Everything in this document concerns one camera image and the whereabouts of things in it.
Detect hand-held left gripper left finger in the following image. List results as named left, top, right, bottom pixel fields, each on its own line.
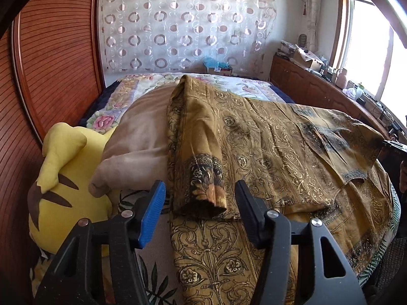
left=38, top=180, right=166, bottom=305

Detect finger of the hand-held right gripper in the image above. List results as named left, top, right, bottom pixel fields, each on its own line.
left=382, top=139, right=407, bottom=156

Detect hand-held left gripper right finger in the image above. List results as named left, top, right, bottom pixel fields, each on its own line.
left=235, top=180, right=368, bottom=305

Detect ochre patterned shirt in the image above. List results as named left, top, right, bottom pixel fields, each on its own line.
left=167, top=74, right=395, bottom=305

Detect leaf print bed sheet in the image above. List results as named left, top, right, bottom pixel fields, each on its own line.
left=32, top=187, right=401, bottom=305

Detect beige pillow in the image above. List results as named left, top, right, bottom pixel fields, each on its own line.
left=88, top=84, right=179, bottom=197

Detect white plastic jug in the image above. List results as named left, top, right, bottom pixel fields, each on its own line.
left=336, top=68, right=348, bottom=89

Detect yellow plush toy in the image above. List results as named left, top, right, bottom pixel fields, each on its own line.
left=28, top=122, right=123, bottom=258

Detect wooden framed window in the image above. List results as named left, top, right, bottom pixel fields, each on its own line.
left=329, top=0, right=407, bottom=112

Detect long wooden cabinet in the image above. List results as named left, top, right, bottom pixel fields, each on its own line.
left=270, top=54, right=407, bottom=140

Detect navy blue bed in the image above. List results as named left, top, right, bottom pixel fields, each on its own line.
left=78, top=76, right=295, bottom=128

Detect open cardboard box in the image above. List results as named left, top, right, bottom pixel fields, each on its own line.
left=292, top=46, right=323, bottom=70

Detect floral quilt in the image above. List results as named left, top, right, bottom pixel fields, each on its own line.
left=86, top=72, right=287, bottom=134

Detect cardboard box with blue bag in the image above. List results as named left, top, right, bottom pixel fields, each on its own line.
left=203, top=56, right=233, bottom=77

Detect stack of patterned boxes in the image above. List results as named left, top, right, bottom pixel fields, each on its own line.
left=277, top=41, right=298, bottom=58

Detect wooden louvred wardrobe door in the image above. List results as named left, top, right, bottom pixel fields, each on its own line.
left=0, top=28, right=43, bottom=305
left=13, top=0, right=105, bottom=143

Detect white patterned window drape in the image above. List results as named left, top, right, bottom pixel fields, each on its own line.
left=300, top=0, right=322, bottom=50

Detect sheer circle pattern curtain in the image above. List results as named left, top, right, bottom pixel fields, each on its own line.
left=97, top=0, right=275, bottom=72

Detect black cables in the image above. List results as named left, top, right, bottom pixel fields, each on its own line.
left=369, top=100, right=395, bottom=128

